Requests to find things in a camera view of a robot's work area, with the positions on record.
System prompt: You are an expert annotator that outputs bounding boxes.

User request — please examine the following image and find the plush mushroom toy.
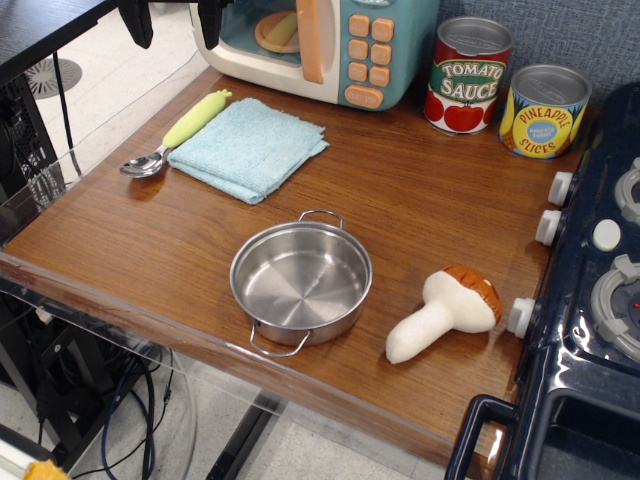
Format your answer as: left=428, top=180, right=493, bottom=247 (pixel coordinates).
left=385, top=265, right=503, bottom=364

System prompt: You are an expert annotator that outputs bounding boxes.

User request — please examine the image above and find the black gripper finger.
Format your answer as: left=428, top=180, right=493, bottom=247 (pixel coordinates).
left=197, top=0, right=223, bottom=50
left=118, top=0, right=153, bottom=49

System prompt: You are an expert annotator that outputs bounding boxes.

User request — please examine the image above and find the stainless steel pot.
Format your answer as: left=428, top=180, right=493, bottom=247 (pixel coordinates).
left=229, top=209, right=374, bottom=358

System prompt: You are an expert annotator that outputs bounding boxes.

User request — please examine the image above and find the black table leg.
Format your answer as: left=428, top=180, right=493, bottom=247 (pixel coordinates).
left=205, top=406, right=274, bottom=480

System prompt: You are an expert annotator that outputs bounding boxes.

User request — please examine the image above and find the black desk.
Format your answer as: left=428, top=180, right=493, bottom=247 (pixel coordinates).
left=1, top=0, right=116, bottom=85

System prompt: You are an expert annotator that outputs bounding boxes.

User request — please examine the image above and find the light blue folded cloth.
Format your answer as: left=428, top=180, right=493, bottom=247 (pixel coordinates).
left=168, top=98, right=329, bottom=205

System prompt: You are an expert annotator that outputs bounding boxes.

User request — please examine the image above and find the toy microwave oven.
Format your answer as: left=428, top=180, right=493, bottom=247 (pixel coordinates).
left=190, top=1, right=439, bottom=111

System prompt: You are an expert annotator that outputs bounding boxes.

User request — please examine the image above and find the green handled metal spoon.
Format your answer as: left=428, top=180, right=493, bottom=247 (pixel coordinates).
left=119, top=89, right=232, bottom=179

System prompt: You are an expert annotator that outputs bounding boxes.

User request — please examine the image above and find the black computer tower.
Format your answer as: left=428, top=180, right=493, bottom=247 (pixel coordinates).
left=1, top=74, right=57, bottom=200

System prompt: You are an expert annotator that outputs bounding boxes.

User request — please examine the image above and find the blue cable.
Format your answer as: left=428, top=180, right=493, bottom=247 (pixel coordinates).
left=100, top=355, right=156, bottom=480

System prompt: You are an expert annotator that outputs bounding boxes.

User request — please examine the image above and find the yellow fuzzy object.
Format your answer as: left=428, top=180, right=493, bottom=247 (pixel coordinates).
left=23, top=460, right=69, bottom=480

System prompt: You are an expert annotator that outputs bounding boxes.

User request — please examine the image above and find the pineapple slices can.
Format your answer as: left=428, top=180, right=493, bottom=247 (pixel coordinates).
left=499, top=64, right=592, bottom=160

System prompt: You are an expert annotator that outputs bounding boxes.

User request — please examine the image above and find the orange toy plate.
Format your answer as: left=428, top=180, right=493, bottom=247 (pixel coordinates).
left=254, top=10, right=300, bottom=54

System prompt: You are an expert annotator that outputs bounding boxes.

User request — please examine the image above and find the tomato sauce can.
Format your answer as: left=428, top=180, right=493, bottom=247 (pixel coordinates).
left=424, top=16, right=514, bottom=134

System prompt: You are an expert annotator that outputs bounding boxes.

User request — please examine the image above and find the dark blue toy stove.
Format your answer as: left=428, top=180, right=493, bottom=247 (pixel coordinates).
left=446, top=83, right=639, bottom=479

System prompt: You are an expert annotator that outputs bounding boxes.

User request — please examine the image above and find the white stove knob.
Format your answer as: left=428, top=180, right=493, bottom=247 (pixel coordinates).
left=507, top=297, right=536, bottom=339
left=535, top=210, right=562, bottom=247
left=547, top=171, right=573, bottom=207

